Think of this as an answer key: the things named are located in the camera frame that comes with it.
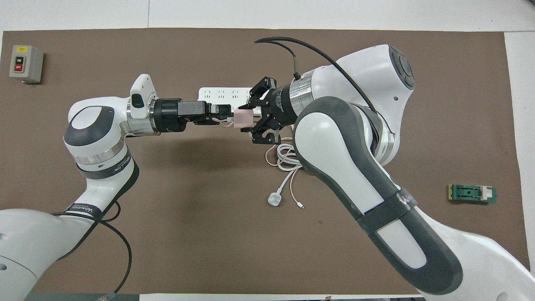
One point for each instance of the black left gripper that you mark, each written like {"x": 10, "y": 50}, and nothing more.
{"x": 167, "y": 115}

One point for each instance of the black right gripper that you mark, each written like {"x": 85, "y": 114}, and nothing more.
{"x": 278, "y": 106}

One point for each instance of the pink charger adapter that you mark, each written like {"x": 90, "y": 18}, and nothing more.
{"x": 243, "y": 118}

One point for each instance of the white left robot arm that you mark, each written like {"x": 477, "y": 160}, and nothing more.
{"x": 37, "y": 242}

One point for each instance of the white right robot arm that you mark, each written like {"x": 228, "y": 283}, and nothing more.
{"x": 334, "y": 146}

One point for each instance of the white power strip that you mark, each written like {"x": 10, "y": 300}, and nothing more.
{"x": 221, "y": 93}

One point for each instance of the brown table mat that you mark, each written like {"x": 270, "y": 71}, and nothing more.
{"x": 217, "y": 251}

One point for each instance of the grey on-off switch box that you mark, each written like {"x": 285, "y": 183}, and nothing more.
{"x": 25, "y": 62}

